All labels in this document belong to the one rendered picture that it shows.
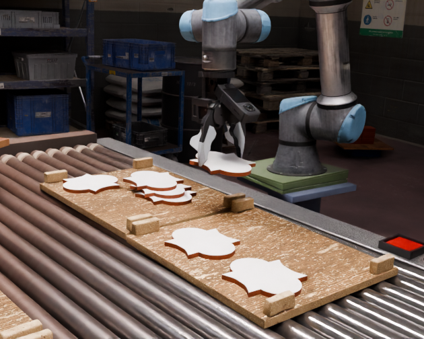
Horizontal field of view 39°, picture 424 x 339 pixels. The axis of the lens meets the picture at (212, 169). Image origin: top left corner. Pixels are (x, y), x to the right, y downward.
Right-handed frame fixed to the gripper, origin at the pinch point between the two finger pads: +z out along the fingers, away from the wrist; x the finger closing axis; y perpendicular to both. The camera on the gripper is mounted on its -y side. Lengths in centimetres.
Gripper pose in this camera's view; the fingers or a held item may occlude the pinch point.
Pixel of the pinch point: (223, 161)
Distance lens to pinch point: 135.7
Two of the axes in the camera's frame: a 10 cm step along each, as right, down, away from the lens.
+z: -0.2, 9.7, 2.4
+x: -7.8, 1.3, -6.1
